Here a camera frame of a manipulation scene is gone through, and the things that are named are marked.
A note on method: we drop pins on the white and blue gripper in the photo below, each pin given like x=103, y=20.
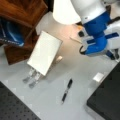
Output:
x=101, y=36

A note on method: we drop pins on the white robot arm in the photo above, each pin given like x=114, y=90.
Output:
x=79, y=11

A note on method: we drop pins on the white spiral notebook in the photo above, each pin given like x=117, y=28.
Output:
x=44, y=52

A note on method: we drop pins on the black pen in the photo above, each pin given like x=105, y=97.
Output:
x=66, y=91

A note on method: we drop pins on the black and silver drawer box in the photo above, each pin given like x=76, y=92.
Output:
x=105, y=100

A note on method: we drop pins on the brown wooden shelf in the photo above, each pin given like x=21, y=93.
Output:
x=27, y=14

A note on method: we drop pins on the metal binder clip stand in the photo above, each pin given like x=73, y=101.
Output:
x=32, y=78

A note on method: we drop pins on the blue book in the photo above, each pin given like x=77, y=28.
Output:
x=10, y=33

